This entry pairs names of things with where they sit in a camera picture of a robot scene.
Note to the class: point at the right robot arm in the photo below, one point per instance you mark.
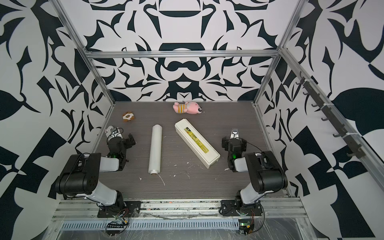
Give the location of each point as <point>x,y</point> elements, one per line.
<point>265,172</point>

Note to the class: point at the circuit board with wires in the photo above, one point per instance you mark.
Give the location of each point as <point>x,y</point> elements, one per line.
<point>114,228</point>
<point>246,226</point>

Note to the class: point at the plastic wrap roll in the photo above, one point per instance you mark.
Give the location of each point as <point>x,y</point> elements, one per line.
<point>155,150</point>

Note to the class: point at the pink plush toy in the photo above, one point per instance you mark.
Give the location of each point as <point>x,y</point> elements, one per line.
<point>192,108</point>

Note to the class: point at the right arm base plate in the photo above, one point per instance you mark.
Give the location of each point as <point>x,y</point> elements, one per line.
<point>233,208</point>

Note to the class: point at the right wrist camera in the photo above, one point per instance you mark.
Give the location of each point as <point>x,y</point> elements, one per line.
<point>234,134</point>

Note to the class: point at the brown white plush toy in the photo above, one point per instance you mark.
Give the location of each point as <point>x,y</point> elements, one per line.
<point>128,117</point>

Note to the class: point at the right circuit board with wires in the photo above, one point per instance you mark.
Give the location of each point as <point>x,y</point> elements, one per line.
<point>246,226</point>

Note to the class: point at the left circuit board with wires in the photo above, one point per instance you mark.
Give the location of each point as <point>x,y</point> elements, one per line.
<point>114,228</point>

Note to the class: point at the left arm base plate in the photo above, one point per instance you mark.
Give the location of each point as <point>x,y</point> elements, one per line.
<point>128,209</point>

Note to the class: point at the small white printed package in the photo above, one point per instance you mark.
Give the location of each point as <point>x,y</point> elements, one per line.
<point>111,131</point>

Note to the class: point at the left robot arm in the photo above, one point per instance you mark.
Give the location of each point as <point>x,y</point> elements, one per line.
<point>80,176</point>

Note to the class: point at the cream dispenser lid with label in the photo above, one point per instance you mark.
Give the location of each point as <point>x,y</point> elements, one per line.
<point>197,143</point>

